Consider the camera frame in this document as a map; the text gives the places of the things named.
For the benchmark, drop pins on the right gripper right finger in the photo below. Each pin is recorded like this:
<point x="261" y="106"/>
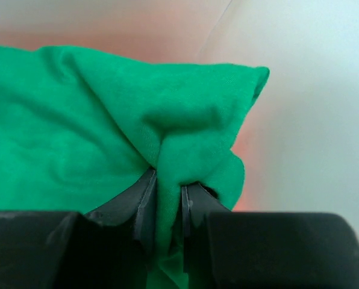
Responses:
<point x="197" y="203"/>

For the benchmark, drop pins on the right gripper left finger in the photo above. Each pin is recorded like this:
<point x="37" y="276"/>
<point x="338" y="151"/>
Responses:
<point x="128" y="225"/>

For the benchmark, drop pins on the green t shirt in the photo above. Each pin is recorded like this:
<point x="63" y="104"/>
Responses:
<point x="78" y="126"/>

